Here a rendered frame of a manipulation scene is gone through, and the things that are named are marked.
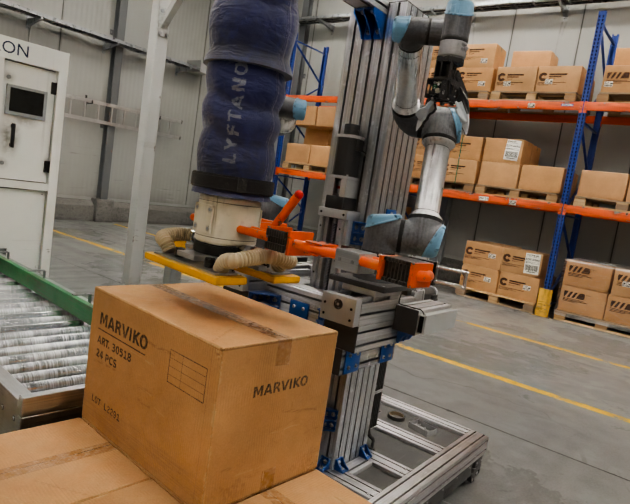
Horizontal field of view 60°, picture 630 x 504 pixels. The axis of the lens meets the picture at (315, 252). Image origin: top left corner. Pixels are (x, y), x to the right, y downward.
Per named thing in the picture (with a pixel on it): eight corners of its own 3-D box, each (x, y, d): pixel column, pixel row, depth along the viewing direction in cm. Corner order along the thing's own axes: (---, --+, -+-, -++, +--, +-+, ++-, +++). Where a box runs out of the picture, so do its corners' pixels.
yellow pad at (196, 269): (143, 258, 155) (145, 240, 154) (174, 258, 162) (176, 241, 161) (214, 286, 132) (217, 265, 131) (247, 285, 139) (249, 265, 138)
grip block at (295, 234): (261, 248, 135) (264, 225, 134) (289, 249, 142) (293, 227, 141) (284, 255, 129) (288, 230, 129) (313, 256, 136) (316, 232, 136)
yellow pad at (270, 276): (200, 258, 168) (202, 242, 168) (226, 259, 176) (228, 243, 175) (273, 284, 146) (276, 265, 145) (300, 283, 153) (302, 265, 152)
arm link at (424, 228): (395, 256, 192) (421, 113, 202) (439, 263, 189) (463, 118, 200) (395, 248, 181) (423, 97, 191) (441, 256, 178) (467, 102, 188)
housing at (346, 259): (331, 267, 121) (334, 247, 121) (351, 267, 126) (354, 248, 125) (356, 274, 116) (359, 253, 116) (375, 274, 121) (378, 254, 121)
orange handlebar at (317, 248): (165, 216, 168) (167, 204, 168) (242, 222, 190) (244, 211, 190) (421, 287, 106) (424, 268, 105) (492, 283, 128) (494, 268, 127)
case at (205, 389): (80, 416, 164) (94, 285, 160) (192, 392, 194) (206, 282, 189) (200, 517, 125) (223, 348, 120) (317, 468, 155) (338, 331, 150)
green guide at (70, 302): (-25, 257, 352) (-23, 243, 351) (-7, 257, 360) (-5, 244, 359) (92, 327, 247) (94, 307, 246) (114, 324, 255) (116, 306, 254)
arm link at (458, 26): (474, 8, 153) (477, -3, 144) (467, 49, 154) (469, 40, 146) (445, 6, 154) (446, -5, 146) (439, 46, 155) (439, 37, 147)
